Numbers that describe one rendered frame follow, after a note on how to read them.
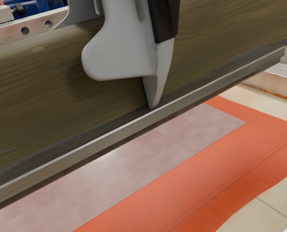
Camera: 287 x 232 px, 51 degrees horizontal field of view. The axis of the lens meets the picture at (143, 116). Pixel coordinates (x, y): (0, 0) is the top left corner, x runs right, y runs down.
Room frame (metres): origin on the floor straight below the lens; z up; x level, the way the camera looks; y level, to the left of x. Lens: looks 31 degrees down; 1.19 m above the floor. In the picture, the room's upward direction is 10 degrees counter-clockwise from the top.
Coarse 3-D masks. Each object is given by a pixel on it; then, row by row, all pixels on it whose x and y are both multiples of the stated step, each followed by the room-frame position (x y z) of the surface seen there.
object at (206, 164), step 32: (160, 128) 0.35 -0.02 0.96; (192, 128) 0.33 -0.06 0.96; (224, 128) 0.32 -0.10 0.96; (256, 128) 0.31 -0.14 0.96; (128, 160) 0.29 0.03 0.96; (160, 160) 0.28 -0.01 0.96; (192, 160) 0.27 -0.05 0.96; (224, 160) 0.26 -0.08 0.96; (256, 160) 0.25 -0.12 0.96; (160, 192) 0.23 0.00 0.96; (192, 192) 0.22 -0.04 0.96; (224, 192) 0.21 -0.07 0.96; (256, 192) 0.21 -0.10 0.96; (192, 224) 0.18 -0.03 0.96
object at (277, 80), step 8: (280, 64) 0.41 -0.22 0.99; (264, 72) 0.40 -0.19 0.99; (272, 72) 0.39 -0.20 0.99; (280, 72) 0.39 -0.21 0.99; (248, 80) 0.42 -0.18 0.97; (256, 80) 0.41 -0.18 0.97; (264, 80) 0.40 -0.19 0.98; (272, 80) 0.39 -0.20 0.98; (280, 80) 0.38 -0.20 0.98; (256, 88) 0.41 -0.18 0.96; (264, 88) 0.40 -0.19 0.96; (272, 88) 0.39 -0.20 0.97; (280, 88) 0.38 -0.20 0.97; (280, 96) 0.37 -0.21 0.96
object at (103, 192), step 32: (96, 160) 0.30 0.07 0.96; (64, 192) 0.25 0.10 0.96; (96, 192) 0.24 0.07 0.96; (128, 192) 0.24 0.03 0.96; (0, 224) 0.22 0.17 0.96; (32, 224) 0.22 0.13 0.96; (64, 224) 0.21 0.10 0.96; (96, 224) 0.20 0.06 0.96; (128, 224) 0.19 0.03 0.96; (160, 224) 0.19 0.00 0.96
